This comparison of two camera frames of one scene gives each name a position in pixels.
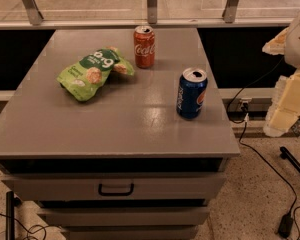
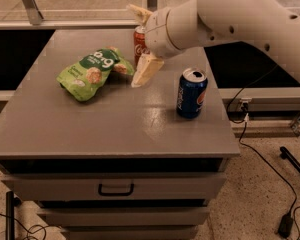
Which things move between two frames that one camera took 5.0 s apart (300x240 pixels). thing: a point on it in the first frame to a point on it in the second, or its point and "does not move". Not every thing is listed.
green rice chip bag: x=83 y=79 does not move
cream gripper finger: x=291 y=99 to x=148 y=66
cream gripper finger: x=276 y=46 to x=141 y=14
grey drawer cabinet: x=123 y=165 does not move
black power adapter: x=286 y=225 does not move
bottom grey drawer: x=131 y=232 does not move
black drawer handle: x=100 y=191 does not move
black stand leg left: x=11 y=202 does not move
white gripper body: x=299 y=45 to x=157 y=33
